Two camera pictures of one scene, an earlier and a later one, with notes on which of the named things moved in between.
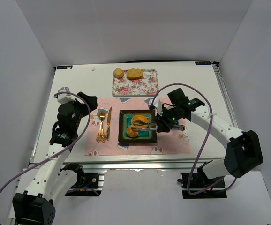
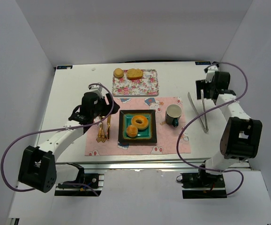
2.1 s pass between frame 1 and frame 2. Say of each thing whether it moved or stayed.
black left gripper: moved
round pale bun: stayed
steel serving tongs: moved
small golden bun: stayed
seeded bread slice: stayed
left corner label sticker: stayed
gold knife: stayed
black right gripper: moved
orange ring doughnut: stayed
